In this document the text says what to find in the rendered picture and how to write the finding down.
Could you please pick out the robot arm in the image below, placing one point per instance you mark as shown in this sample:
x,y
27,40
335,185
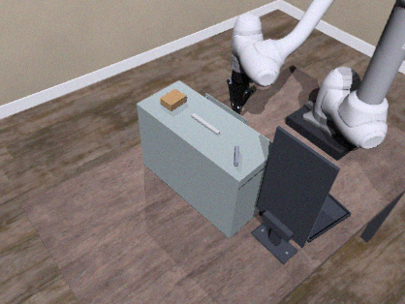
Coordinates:
x,y
359,116

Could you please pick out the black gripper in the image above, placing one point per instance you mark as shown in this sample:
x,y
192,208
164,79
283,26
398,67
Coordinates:
x,y
233,83

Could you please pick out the small brown cardboard box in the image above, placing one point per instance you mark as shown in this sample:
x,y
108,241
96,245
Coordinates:
x,y
173,99

